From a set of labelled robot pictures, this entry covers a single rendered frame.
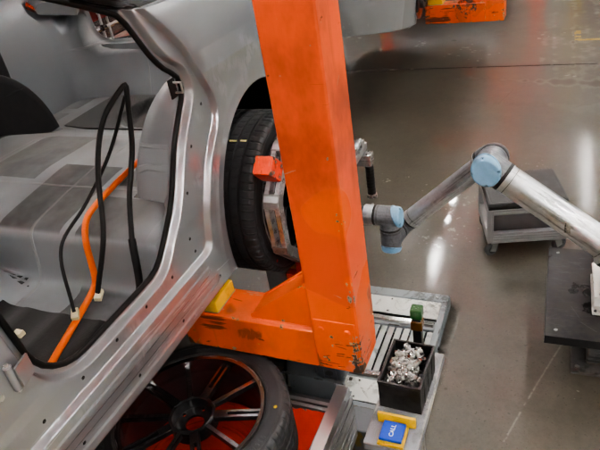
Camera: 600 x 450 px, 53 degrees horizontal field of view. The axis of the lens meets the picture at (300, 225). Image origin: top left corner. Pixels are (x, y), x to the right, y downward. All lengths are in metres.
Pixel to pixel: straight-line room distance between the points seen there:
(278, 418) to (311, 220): 0.66
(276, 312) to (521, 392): 1.16
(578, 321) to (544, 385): 0.33
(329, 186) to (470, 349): 1.45
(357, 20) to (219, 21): 2.67
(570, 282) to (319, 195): 1.44
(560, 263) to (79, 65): 2.94
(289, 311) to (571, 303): 1.23
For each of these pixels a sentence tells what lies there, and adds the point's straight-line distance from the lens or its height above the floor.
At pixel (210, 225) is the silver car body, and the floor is 0.99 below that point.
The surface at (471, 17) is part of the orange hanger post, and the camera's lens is 5.75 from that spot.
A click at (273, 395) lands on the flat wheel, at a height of 0.50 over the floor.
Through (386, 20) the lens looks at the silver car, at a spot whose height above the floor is 0.86.
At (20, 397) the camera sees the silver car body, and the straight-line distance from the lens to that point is 1.56.
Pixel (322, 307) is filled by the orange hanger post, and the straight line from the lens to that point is 1.90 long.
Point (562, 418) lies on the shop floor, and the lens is 2.65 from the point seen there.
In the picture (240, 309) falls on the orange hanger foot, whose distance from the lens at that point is 2.14.
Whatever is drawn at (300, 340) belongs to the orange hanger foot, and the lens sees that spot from 2.04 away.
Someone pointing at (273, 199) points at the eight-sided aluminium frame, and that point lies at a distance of 2.15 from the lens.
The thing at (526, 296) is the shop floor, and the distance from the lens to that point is 3.17.
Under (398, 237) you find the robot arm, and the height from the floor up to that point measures 0.53.
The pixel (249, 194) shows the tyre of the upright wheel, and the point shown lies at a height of 1.00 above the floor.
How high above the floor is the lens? 2.00
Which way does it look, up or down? 31 degrees down
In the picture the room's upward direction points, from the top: 10 degrees counter-clockwise
